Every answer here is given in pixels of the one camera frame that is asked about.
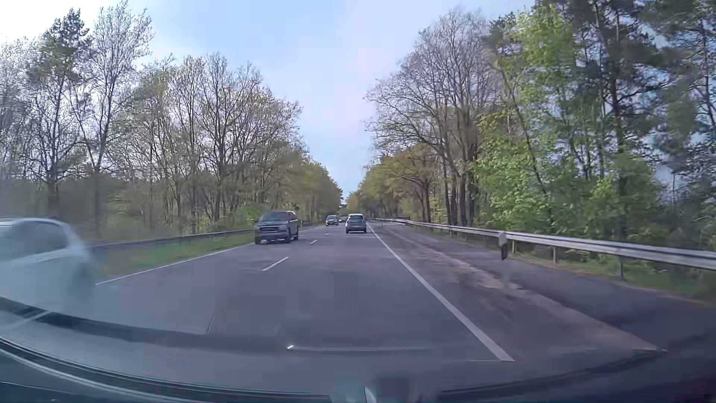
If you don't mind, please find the row of trees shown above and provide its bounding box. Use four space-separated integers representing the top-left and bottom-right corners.
347 0 716 253
0 0 343 238

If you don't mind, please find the dark grey car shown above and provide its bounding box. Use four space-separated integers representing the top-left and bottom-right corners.
254 210 300 245

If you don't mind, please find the car's own bonnet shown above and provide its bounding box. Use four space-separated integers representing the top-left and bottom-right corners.
0 297 716 403

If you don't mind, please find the grass verge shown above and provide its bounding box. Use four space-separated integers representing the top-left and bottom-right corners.
94 232 256 281
425 227 716 300

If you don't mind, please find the metal guard rail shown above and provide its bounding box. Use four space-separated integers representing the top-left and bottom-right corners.
374 217 716 281
89 221 325 253

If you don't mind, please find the white car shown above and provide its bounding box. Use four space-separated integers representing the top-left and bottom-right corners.
0 217 97 314

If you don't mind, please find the grey asphalt road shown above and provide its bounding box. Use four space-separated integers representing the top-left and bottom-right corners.
0 222 716 363

